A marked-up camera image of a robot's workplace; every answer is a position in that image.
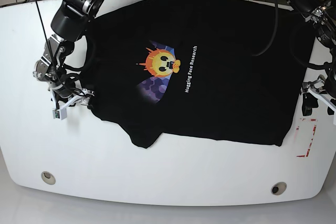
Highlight right table cable grommet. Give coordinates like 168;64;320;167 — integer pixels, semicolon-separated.
271;182;287;196

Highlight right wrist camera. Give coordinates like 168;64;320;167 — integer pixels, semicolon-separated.
53;108;67;120

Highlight black graphic t-shirt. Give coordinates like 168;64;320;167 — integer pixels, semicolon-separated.
82;0;314;148

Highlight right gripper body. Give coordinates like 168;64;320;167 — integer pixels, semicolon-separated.
48;86;95;110

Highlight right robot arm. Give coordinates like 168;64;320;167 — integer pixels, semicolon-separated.
33;0;104;112

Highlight left table cable grommet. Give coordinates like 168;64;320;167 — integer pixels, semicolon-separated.
41;172;56;185

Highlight table cable grommet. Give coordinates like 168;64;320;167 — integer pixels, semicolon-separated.
41;172;56;185
271;182;287;196

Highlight red tape corner marking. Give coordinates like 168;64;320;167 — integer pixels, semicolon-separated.
294;118;318;158

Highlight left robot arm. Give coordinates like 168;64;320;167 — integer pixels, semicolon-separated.
285;0;335;116

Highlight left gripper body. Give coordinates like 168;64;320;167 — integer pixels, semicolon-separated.
301;76;335;110

